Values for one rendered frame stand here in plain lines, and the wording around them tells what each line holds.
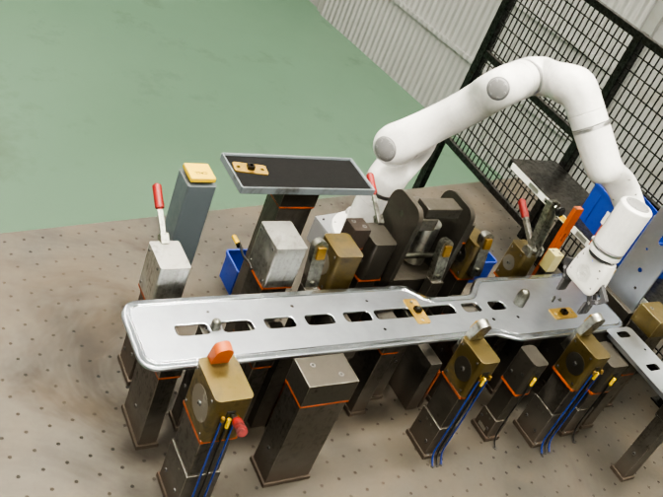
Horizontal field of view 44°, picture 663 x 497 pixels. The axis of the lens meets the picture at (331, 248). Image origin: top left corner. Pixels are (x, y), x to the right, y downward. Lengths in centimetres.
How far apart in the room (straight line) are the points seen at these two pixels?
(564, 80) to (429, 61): 360
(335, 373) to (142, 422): 43
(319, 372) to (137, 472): 45
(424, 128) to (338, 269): 53
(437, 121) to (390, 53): 368
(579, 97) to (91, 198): 228
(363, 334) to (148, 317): 48
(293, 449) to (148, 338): 40
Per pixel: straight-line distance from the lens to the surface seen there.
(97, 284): 222
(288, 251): 184
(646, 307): 244
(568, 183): 294
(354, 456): 204
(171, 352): 166
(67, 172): 385
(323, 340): 181
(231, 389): 155
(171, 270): 176
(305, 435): 179
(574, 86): 208
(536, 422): 231
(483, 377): 194
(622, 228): 213
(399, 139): 229
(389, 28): 594
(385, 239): 206
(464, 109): 221
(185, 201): 189
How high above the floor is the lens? 216
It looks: 34 degrees down
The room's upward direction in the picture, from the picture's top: 23 degrees clockwise
